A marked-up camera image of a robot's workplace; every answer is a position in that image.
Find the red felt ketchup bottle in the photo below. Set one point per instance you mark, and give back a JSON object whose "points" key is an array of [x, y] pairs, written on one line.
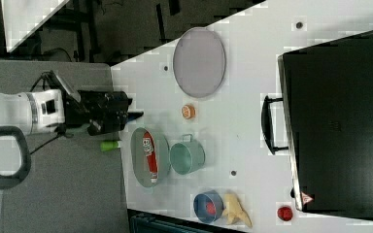
{"points": [[148, 147]]}

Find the grey-green oval strainer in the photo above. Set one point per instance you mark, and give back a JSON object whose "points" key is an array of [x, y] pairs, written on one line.
{"points": [[139, 160]]}

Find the red toy in bowl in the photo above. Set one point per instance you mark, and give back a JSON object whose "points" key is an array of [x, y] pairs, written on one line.
{"points": [[211, 209]]}

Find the green strainer handle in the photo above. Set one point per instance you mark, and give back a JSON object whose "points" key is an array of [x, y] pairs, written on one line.
{"points": [[110, 145]]}

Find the grey round plate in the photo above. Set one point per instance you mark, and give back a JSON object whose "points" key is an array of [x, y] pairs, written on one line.
{"points": [[199, 62]]}

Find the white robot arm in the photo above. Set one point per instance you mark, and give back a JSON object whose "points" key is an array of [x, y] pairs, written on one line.
{"points": [[54, 111]]}

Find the green metal cup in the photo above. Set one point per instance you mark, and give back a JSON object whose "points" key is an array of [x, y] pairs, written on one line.
{"points": [[187, 156]]}

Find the small red strawberry toy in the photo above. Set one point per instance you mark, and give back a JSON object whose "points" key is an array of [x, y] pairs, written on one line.
{"points": [[285, 213]]}

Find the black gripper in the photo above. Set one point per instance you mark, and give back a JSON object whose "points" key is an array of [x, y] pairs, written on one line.
{"points": [[101, 111]]}

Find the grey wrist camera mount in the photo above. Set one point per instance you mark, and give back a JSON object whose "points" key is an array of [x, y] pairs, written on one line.
{"points": [[57, 82]]}

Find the black toaster oven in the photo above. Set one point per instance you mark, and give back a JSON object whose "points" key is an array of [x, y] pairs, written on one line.
{"points": [[327, 96]]}

